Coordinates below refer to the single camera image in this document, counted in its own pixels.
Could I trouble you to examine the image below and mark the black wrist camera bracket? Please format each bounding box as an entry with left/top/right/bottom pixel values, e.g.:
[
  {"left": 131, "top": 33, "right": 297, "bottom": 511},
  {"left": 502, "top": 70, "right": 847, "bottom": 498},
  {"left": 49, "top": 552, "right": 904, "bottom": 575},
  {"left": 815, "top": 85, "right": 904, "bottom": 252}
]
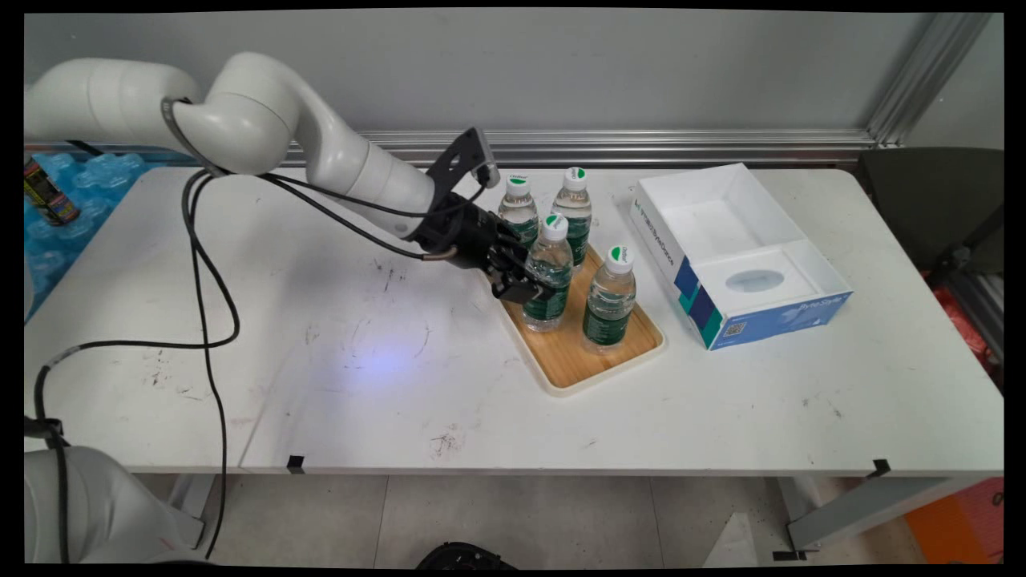
[{"left": 425, "top": 127, "right": 502, "bottom": 197}]

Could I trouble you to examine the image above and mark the dark grey chair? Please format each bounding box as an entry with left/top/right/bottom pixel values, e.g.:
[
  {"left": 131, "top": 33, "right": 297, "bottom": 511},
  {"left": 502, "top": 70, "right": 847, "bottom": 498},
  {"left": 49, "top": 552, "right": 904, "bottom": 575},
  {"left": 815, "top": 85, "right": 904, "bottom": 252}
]
[{"left": 858, "top": 147, "right": 1004, "bottom": 273}]

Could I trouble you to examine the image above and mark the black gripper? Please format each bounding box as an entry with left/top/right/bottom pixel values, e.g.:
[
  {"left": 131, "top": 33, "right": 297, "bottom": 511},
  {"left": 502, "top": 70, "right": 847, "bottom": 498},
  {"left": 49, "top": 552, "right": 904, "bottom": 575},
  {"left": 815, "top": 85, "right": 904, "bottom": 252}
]
[{"left": 413, "top": 192, "right": 562, "bottom": 304}]

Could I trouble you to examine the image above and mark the black round object on floor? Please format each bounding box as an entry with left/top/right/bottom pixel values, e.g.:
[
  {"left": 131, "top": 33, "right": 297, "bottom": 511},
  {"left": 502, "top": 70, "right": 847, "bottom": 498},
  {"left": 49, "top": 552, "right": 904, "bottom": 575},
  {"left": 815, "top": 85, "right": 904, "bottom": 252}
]
[{"left": 415, "top": 542, "right": 518, "bottom": 570}]

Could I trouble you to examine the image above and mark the white and blue cardboard box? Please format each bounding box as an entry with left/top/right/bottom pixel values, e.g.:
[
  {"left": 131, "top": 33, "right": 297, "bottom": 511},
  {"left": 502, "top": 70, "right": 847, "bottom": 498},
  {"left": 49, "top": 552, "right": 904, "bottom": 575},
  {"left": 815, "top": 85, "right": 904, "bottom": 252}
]
[{"left": 629, "top": 163, "right": 854, "bottom": 352}]

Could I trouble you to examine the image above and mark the white table leg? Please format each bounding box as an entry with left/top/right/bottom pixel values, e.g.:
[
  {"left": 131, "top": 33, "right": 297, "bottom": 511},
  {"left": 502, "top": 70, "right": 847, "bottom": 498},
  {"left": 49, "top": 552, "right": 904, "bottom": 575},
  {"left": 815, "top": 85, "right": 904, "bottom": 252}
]
[{"left": 774, "top": 474, "right": 975, "bottom": 555}]

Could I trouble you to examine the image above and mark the orange box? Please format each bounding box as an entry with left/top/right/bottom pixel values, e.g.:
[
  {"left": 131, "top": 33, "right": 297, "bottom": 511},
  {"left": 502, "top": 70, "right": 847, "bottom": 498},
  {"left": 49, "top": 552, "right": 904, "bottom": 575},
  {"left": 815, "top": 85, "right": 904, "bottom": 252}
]
[{"left": 904, "top": 478, "right": 1004, "bottom": 564}]

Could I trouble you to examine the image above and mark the dark printed can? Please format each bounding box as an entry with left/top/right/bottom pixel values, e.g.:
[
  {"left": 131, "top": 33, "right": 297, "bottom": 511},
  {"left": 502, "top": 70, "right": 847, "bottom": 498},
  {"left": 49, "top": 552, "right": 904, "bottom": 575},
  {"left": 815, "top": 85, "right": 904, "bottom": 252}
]
[{"left": 24, "top": 158, "right": 81, "bottom": 227}]

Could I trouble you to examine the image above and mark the bamboo tray with cream rim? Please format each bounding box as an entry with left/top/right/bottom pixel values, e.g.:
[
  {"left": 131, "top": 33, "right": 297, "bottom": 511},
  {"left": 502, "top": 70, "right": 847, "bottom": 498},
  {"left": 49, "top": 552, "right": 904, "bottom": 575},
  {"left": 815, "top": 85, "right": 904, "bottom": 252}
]
[{"left": 473, "top": 240, "right": 666, "bottom": 398}]

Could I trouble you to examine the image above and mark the slanted aluminium post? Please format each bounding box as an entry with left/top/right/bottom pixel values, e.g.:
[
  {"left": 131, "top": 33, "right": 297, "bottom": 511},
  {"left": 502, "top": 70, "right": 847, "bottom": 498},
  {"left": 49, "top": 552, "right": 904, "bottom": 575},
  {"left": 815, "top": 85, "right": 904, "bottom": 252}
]
[{"left": 866, "top": 12, "right": 995, "bottom": 147}]

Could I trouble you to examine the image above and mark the red bag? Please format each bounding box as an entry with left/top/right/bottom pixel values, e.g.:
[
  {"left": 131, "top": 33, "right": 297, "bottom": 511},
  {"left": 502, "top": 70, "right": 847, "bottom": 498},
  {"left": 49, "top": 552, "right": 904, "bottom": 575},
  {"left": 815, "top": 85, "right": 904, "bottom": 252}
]
[{"left": 922, "top": 272, "right": 995, "bottom": 371}]

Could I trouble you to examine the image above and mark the horizontal aluminium rail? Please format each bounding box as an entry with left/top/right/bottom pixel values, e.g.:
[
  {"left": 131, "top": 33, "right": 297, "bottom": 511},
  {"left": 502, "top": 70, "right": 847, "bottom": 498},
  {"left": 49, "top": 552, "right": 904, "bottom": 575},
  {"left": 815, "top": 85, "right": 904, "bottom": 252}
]
[{"left": 24, "top": 130, "right": 879, "bottom": 167}]

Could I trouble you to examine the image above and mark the green label water bottle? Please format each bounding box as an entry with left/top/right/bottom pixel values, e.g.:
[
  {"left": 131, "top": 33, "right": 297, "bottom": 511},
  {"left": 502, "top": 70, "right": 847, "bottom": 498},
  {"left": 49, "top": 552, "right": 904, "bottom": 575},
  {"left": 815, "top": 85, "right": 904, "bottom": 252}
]
[
  {"left": 582, "top": 245, "right": 638, "bottom": 354},
  {"left": 550, "top": 167, "right": 594, "bottom": 272},
  {"left": 497, "top": 175, "right": 540, "bottom": 249},
  {"left": 522, "top": 213, "right": 575, "bottom": 333}
]

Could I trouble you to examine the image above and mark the blue shrink-wrapped bottle pack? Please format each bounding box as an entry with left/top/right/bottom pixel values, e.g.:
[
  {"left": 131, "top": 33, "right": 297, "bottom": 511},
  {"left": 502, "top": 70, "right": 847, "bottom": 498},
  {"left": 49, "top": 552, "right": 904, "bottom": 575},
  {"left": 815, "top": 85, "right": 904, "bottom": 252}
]
[{"left": 24, "top": 152, "right": 157, "bottom": 321}]

